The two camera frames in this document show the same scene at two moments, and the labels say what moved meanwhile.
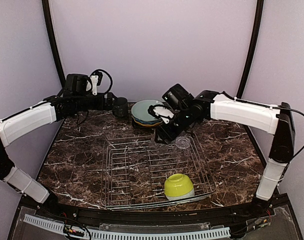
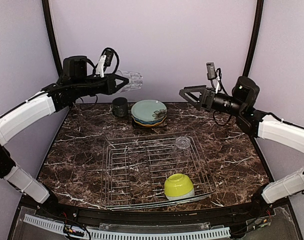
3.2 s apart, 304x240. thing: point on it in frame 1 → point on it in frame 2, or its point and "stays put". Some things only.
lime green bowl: x=178 y=186 stays put
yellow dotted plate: x=155 y=124 stays put
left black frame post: x=47 y=11 stays put
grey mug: x=120 y=109 stays put
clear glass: x=159 y=150 → x=135 y=80
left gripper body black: x=109 y=100 → x=111 y=84
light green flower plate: x=139 y=110 stays put
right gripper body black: x=164 y=130 → x=207 y=98
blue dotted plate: x=150 y=122 stays put
